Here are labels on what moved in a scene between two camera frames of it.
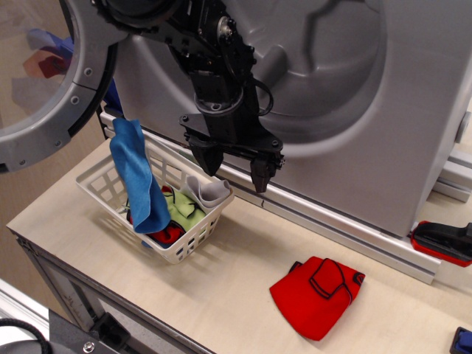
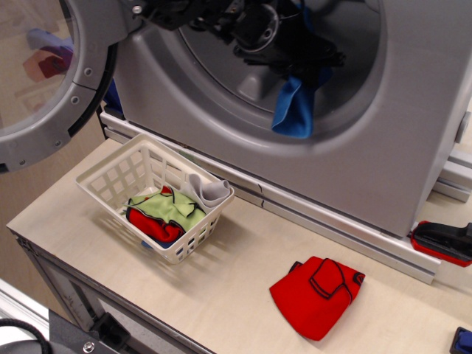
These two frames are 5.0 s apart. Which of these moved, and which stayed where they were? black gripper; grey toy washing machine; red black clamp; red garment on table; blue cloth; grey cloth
Moved: black gripper; blue cloth
Stayed: grey toy washing machine; grey cloth; red black clamp; red garment on table
